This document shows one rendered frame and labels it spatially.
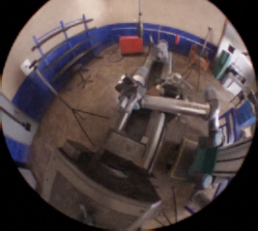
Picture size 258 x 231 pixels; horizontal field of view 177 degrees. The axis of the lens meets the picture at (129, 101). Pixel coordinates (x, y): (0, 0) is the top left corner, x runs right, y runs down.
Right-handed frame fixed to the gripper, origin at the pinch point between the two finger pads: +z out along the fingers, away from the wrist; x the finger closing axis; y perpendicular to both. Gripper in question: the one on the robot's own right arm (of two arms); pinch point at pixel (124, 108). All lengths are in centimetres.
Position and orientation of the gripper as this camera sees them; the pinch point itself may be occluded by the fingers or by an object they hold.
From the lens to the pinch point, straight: 41.8
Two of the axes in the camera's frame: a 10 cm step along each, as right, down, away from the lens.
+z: -4.0, 7.8, -4.8
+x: -6.6, 1.2, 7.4
